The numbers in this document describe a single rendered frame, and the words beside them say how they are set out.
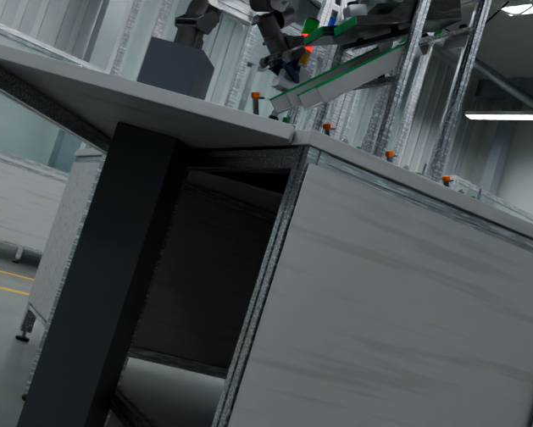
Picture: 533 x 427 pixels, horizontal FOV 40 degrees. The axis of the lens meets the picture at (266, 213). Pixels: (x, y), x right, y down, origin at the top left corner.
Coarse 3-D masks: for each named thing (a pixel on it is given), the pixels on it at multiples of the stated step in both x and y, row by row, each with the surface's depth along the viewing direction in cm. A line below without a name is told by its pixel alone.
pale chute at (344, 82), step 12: (396, 48) 173; (372, 60) 171; (384, 60) 172; (396, 60) 173; (348, 72) 169; (360, 72) 170; (372, 72) 171; (384, 72) 172; (324, 84) 167; (336, 84) 168; (348, 84) 169; (360, 84) 170; (300, 96) 179; (312, 96) 180; (324, 96) 168; (336, 96) 168
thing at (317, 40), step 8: (376, 8) 188; (384, 8) 188; (312, 32) 190; (320, 32) 184; (328, 32) 184; (304, 40) 195; (312, 40) 190; (320, 40) 189; (328, 40) 190; (336, 40) 192; (344, 40) 193; (352, 40) 194; (400, 40) 203
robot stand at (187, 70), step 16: (160, 48) 183; (176, 48) 182; (192, 48) 182; (144, 64) 183; (160, 64) 182; (176, 64) 182; (192, 64) 181; (208, 64) 189; (144, 80) 182; (160, 80) 182; (176, 80) 181; (192, 80) 181; (208, 80) 193; (192, 96) 184
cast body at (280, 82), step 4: (280, 72) 216; (284, 72) 214; (276, 76) 215; (280, 76) 213; (284, 76) 214; (288, 76) 214; (276, 80) 214; (280, 80) 213; (284, 80) 214; (288, 80) 214; (292, 80) 215; (272, 84) 216; (276, 84) 214; (280, 84) 213; (284, 84) 214; (288, 84) 214; (292, 84) 215; (296, 84) 216; (276, 88) 217; (280, 88) 217; (284, 88) 215; (288, 88) 214
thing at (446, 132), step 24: (360, 0) 202; (480, 0) 181; (480, 24) 180; (336, 48) 201; (408, 48) 170; (408, 72) 171; (384, 96) 208; (456, 96) 178; (384, 120) 170; (456, 120) 178; (384, 144) 169; (432, 168) 177
